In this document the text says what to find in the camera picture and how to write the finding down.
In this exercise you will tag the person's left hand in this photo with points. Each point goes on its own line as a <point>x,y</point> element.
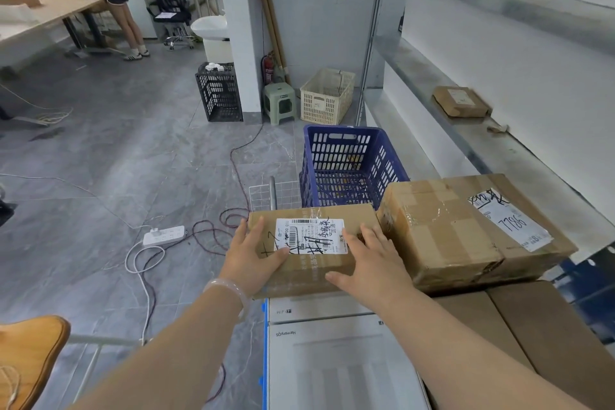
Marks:
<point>247,265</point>

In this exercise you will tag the person's right hand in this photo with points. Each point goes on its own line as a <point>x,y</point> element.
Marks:
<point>379,275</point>

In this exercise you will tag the box with scribbled label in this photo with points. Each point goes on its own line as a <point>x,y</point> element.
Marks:
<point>355,220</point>

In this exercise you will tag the white router box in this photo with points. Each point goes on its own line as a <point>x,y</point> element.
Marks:
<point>336,366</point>
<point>312,309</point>

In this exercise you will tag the blue perforated cart platform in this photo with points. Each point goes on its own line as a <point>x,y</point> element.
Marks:
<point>264,352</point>

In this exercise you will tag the large brown box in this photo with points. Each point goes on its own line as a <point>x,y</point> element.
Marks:
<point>480,318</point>
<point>552,342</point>

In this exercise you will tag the metal shelving rack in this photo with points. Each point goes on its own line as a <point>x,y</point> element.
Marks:
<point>480,145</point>

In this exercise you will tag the person's right forearm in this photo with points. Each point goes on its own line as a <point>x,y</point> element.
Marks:
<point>480,366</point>

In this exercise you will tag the person's left forearm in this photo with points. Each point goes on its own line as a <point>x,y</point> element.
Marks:
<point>168,361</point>

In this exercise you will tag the white power strip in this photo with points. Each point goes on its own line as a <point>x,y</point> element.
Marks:
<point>165,235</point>

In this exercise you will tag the dark blue plastic crate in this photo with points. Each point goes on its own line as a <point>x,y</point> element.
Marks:
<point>314,129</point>

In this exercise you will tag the cream plastic basket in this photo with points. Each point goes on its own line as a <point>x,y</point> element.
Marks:
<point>317,107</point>

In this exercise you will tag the green plastic stool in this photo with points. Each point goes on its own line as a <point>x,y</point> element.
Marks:
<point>278,90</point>

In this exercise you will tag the cardboard scrap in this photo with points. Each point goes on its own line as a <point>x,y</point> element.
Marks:
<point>497,129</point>

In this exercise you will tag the black plastic crate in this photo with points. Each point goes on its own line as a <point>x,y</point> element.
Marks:
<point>218,73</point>

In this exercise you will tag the red fire extinguisher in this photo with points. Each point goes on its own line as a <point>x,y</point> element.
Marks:
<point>267,69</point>

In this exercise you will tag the white rag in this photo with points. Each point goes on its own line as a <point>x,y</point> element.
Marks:
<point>214,67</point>

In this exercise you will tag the office chair with castors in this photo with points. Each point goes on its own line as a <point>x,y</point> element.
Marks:
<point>180,39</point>

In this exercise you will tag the white round chair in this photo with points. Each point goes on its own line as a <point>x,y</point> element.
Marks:
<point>211,27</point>

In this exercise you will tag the wooden poles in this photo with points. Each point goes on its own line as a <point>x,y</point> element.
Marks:
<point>266,1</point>

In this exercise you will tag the long wooden work table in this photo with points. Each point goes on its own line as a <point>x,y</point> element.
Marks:
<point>43,13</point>

